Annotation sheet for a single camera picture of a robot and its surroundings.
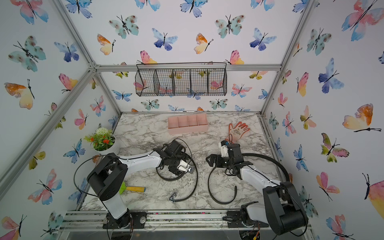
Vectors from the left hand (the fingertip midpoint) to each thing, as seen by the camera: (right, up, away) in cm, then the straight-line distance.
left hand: (186, 160), depth 92 cm
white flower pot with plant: (-47, +12, -6) cm, 49 cm away
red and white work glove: (+34, +15, +16) cm, 40 cm away
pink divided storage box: (-1, +22, +26) cm, 34 cm away
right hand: (+17, +2, -4) cm, 17 cm away
